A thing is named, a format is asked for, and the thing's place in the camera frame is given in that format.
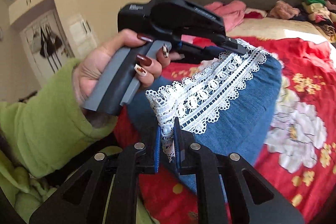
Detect pile of folded clothes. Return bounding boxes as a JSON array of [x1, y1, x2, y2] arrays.
[[299, 0, 336, 42]]

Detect person's left hand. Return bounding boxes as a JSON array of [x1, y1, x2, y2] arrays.
[[72, 29, 185, 110]]

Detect blue denim pants lace cuffs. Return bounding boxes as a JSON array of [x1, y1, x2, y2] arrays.
[[127, 39, 282, 195]]

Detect red floral blanket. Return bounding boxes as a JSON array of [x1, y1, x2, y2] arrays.
[[113, 35, 336, 224]]

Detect pink fluffy garment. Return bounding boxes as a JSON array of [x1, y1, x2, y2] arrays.
[[268, 0, 300, 20]]

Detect person's left forearm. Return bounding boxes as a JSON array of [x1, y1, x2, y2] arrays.
[[0, 57, 118, 178]]

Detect dark red cloth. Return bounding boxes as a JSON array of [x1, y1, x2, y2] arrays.
[[245, 10, 268, 19]]

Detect pink quilt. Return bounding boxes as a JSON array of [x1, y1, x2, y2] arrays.
[[181, 1, 247, 42]]

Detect black hanging clothes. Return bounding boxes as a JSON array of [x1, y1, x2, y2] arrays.
[[39, 25, 63, 73]]

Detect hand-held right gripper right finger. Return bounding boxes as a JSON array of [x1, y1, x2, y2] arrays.
[[173, 117, 305, 224]]

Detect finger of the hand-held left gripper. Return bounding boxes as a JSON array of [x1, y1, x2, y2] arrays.
[[210, 30, 248, 56], [168, 40, 225, 65]]

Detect white door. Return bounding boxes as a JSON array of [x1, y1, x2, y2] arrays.
[[20, 10, 76, 83]]

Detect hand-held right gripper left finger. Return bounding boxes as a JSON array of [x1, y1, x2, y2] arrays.
[[29, 119, 162, 224]]

